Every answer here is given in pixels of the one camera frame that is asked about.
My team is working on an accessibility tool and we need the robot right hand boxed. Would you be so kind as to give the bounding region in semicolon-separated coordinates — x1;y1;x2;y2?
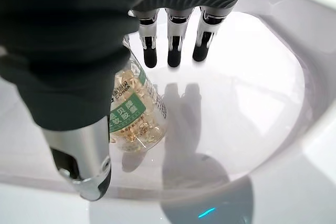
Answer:
0;0;257;201

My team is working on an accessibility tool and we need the clear capsule bottle green label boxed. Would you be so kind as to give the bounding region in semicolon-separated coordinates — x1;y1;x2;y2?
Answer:
109;35;169;154

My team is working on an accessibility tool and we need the white blue medical cart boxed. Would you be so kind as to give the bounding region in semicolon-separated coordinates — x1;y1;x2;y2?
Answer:
0;0;336;224

